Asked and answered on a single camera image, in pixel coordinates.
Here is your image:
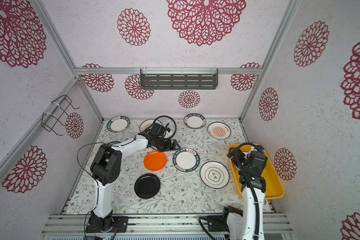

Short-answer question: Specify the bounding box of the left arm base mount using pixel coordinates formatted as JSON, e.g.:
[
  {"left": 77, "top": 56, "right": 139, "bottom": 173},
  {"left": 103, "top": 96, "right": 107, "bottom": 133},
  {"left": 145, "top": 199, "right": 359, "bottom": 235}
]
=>
[{"left": 85, "top": 211, "right": 129, "bottom": 233}]

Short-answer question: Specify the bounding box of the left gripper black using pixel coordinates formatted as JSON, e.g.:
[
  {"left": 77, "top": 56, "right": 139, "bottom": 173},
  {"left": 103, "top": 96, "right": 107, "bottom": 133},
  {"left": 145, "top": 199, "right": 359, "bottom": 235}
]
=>
[{"left": 154, "top": 137, "right": 181, "bottom": 153}]

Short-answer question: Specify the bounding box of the white flower outline plate front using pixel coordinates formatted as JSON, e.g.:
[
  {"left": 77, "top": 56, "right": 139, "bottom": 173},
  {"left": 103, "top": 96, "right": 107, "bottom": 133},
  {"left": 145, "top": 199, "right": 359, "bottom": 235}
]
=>
[{"left": 200, "top": 161, "right": 230, "bottom": 189}]

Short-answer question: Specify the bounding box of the black wire wall rack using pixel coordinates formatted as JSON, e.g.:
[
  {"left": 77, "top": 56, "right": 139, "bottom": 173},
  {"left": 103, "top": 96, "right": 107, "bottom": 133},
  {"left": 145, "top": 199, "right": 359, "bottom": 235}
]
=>
[{"left": 41, "top": 95, "right": 80, "bottom": 136}]

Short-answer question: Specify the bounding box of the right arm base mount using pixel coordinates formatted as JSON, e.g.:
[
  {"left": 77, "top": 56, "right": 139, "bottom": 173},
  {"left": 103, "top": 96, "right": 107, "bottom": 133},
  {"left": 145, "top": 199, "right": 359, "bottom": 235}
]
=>
[{"left": 206, "top": 206, "right": 243, "bottom": 232}]

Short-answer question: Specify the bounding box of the green rim plate back left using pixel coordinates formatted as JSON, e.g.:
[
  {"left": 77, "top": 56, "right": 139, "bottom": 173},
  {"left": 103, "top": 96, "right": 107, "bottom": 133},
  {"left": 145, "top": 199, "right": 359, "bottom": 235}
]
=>
[{"left": 107, "top": 116, "right": 130, "bottom": 133}]

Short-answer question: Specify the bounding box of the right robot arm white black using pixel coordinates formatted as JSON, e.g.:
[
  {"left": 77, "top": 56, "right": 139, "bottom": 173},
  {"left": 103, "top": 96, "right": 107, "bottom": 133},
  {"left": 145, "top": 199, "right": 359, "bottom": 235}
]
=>
[{"left": 226, "top": 143, "right": 268, "bottom": 240}]

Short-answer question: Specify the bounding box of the grey wall shelf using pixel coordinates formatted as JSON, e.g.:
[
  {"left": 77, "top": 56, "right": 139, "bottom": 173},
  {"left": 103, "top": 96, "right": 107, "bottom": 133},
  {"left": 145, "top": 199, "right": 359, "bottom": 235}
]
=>
[{"left": 140, "top": 68, "right": 219, "bottom": 90}]

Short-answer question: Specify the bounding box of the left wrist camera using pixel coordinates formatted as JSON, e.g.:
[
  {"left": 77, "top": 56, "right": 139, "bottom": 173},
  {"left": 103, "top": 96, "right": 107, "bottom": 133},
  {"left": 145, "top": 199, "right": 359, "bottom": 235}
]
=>
[{"left": 149, "top": 123, "right": 166, "bottom": 137}]

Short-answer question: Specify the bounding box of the black plate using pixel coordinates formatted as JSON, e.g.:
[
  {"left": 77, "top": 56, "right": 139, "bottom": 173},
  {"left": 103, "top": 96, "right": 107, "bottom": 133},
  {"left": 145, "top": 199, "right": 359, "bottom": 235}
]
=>
[{"left": 134, "top": 173, "right": 161, "bottom": 199}]

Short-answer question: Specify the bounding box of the aluminium front rail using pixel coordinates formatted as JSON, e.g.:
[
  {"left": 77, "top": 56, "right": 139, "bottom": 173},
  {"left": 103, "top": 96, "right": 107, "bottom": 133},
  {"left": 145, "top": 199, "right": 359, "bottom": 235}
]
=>
[{"left": 40, "top": 213, "right": 293, "bottom": 236}]

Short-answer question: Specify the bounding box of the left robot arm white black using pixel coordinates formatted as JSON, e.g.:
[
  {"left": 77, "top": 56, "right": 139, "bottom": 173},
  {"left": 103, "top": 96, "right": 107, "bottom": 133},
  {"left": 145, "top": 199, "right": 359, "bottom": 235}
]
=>
[{"left": 85, "top": 116, "right": 180, "bottom": 219}]

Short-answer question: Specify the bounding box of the orange plastic plate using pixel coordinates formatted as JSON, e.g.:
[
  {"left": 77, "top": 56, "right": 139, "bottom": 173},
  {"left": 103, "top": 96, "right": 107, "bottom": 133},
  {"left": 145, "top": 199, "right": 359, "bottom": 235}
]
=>
[{"left": 144, "top": 151, "right": 167, "bottom": 172}]

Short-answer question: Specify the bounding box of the green rim plate back right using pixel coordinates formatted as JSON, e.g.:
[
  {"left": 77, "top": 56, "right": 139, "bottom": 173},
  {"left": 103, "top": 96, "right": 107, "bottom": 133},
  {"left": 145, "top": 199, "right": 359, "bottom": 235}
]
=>
[{"left": 184, "top": 113, "right": 206, "bottom": 129}]

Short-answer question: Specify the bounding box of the yellow plastic bin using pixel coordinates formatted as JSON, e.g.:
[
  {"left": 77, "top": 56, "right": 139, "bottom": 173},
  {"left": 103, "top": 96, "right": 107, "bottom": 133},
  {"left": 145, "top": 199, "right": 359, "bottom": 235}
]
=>
[{"left": 229, "top": 144, "right": 285, "bottom": 200}]

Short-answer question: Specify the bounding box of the green rim white plate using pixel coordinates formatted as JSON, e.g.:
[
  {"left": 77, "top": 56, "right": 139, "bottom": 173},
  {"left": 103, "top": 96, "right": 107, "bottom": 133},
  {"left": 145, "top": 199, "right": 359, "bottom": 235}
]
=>
[{"left": 173, "top": 148, "right": 201, "bottom": 173}]

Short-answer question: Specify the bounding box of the orange sunburst plate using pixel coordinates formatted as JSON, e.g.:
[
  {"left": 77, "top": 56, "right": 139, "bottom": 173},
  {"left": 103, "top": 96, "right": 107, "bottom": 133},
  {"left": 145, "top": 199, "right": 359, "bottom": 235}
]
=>
[
  {"left": 138, "top": 119, "right": 162, "bottom": 137},
  {"left": 208, "top": 122, "right": 232, "bottom": 140}
]

